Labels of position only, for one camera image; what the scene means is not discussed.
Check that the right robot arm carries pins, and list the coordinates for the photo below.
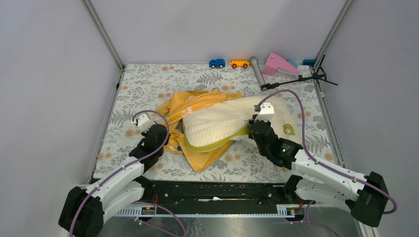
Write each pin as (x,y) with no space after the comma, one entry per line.
(364,196)

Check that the black mini tripod stand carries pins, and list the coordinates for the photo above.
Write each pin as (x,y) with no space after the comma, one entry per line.
(318,75)

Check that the orange Mickey Mouse pillowcase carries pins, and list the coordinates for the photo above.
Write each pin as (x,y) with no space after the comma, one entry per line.
(182,104)

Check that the light blue block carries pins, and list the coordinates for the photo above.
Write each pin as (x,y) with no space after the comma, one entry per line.
(293,63)

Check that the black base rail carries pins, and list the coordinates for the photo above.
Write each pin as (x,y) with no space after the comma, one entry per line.
(218,198)

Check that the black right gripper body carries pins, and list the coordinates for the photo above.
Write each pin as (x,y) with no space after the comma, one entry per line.
(262,150)

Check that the floral table cloth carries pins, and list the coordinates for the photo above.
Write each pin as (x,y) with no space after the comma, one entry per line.
(146,86)

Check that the blue toy car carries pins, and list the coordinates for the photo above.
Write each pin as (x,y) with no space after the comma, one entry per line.
(217,63)

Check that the cream textured pillow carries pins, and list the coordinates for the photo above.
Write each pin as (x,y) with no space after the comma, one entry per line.
(214,126)

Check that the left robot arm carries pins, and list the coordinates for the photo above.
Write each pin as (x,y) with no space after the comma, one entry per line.
(87,209)

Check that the yellow toy car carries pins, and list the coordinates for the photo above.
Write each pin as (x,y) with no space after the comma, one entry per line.
(239,63)

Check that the grey microphone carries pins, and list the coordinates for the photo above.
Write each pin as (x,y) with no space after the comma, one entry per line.
(258,74)

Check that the pink wedge block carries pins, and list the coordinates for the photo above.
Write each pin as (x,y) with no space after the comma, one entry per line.
(275,63)

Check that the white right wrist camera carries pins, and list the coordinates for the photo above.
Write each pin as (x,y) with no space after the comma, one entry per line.
(264,112)

